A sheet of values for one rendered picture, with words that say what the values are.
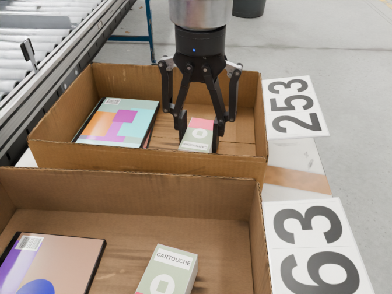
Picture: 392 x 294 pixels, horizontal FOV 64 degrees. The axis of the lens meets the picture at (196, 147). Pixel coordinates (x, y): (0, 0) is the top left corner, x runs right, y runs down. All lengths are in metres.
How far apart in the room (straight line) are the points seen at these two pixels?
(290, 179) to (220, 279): 0.24
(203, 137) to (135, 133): 0.14
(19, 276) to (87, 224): 0.11
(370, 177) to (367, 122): 0.51
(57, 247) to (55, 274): 0.04
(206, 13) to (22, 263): 0.41
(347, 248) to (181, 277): 0.19
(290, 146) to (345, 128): 1.50
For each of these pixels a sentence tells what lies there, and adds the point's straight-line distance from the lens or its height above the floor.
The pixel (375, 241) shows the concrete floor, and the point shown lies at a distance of 1.58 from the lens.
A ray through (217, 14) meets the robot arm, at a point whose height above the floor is 1.03.
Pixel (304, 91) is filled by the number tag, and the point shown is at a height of 0.87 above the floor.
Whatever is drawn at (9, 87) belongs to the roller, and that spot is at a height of 0.74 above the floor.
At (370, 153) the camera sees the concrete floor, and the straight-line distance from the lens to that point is 2.01.
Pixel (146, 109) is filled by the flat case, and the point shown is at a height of 0.78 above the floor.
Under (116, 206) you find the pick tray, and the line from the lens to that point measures 0.51.
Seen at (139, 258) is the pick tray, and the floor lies 0.76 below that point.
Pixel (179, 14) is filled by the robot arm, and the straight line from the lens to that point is 0.45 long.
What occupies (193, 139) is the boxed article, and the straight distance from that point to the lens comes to 0.57.
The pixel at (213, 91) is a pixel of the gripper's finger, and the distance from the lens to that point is 0.51.
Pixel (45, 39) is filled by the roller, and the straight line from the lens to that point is 1.26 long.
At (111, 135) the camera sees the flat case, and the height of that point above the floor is 0.78.
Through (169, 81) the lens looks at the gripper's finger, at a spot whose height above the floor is 0.91.
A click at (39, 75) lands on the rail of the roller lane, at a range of 1.00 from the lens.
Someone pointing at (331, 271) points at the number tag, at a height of 0.86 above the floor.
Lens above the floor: 1.16
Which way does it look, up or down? 40 degrees down
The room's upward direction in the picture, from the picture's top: straight up
